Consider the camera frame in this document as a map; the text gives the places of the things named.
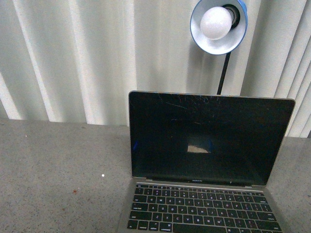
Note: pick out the white light bulb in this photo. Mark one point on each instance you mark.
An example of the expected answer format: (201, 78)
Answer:
(216, 23)

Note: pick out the blue desk lamp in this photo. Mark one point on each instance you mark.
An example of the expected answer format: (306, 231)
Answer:
(231, 41)

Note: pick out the grey laptop computer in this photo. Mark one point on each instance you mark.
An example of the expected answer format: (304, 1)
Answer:
(201, 164)

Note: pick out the white pleated curtain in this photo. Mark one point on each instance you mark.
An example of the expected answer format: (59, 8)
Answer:
(77, 60)

